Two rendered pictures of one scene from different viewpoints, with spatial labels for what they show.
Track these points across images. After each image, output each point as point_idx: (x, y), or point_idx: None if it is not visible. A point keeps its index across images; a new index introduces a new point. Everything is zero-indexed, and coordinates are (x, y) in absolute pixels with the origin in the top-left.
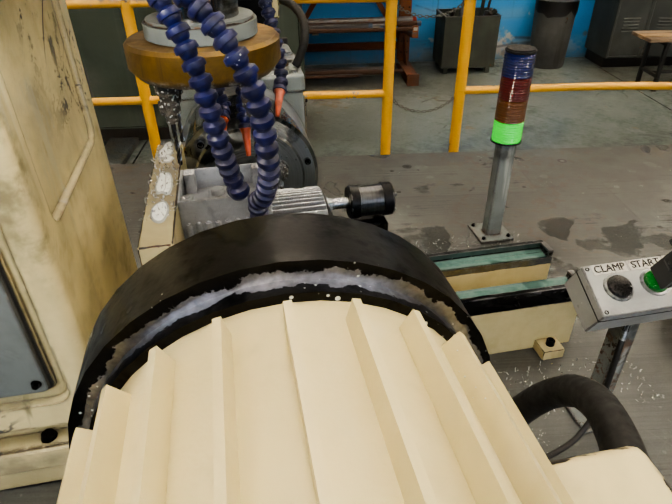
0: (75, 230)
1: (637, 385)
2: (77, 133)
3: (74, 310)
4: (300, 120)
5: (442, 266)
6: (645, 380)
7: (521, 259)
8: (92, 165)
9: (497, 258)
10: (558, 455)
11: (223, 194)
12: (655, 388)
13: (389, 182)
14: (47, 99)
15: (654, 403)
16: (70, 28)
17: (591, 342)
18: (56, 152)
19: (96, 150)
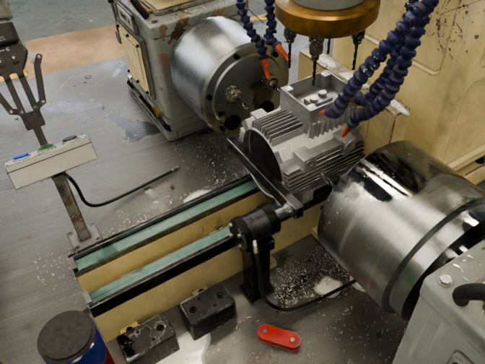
0: (361, 52)
1: (45, 266)
2: (421, 50)
3: (334, 58)
4: (383, 261)
5: (184, 250)
6: (38, 271)
7: (114, 281)
8: (412, 72)
9: (136, 276)
10: (112, 207)
11: (317, 94)
12: (34, 267)
13: (237, 224)
14: (399, 1)
15: (40, 255)
16: (470, 6)
17: (65, 296)
18: (384, 23)
19: (429, 79)
